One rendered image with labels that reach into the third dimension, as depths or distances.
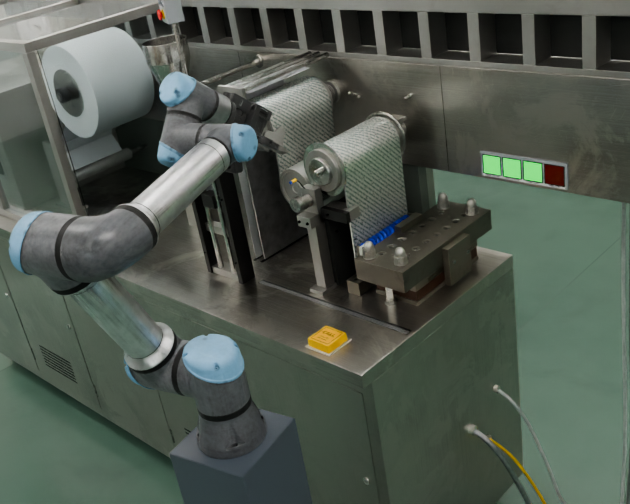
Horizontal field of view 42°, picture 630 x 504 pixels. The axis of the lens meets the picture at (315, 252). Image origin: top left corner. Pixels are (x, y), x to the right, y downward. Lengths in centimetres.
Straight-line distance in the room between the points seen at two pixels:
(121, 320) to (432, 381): 89
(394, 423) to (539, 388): 132
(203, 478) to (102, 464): 159
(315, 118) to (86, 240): 109
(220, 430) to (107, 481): 158
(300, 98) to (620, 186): 88
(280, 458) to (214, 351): 29
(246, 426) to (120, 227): 55
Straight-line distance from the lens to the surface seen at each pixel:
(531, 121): 212
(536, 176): 217
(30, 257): 151
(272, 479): 183
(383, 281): 212
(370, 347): 202
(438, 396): 223
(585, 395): 331
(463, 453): 245
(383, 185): 225
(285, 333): 213
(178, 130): 174
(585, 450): 308
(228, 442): 177
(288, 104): 230
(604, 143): 205
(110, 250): 143
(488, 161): 223
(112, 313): 163
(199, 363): 168
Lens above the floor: 202
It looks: 27 degrees down
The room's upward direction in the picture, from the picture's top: 10 degrees counter-clockwise
